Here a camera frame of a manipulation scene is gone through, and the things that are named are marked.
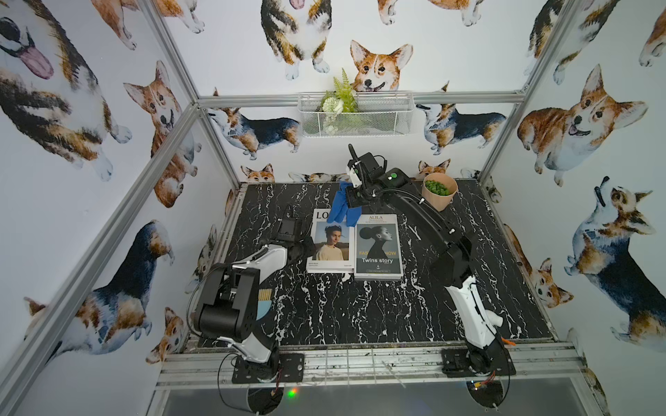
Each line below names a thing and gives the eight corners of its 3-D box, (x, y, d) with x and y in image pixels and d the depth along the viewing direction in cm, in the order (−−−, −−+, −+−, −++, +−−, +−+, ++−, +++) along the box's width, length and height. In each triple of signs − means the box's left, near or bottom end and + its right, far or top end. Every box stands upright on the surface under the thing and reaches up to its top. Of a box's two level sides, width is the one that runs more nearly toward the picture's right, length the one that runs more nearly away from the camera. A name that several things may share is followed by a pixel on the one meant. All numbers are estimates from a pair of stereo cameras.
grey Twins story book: (354, 281, 93) (354, 275, 89) (353, 220, 110) (353, 213, 107) (403, 280, 93) (406, 275, 89) (395, 220, 110) (396, 213, 107)
